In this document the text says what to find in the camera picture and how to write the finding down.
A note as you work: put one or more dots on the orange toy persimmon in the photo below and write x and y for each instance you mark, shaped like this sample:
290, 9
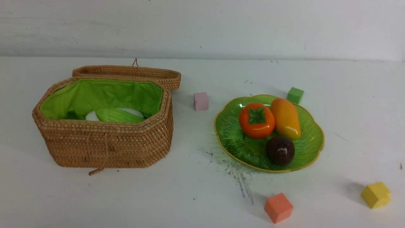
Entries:
257, 121

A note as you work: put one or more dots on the orange yellow toy mango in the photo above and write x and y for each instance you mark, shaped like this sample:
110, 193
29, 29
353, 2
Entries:
286, 118

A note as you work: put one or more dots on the dark purple toy mangosteen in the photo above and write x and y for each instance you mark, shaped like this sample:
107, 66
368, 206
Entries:
280, 150

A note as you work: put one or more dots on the light green toy cucumber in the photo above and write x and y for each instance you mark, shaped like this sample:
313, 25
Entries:
117, 115

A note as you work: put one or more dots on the white toy radish green leaves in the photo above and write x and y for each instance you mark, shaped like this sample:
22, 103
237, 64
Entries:
91, 116

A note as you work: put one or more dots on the pink foam cube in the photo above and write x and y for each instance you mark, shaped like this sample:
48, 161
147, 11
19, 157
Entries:
201, 101

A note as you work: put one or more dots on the green leaf-shaped glass plate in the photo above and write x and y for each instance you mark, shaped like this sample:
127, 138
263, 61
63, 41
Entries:
251, 152

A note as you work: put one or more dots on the green foam cube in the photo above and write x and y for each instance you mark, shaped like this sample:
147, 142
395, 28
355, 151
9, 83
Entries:
295, 95

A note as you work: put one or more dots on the orange foam cube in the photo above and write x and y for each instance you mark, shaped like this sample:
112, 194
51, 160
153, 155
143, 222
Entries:
278, 208

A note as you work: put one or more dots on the woven wicker basket green lining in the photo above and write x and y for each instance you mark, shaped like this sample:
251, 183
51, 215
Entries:
99, 145

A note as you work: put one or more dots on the yellow foam cube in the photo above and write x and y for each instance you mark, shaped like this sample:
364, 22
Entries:
376, 195

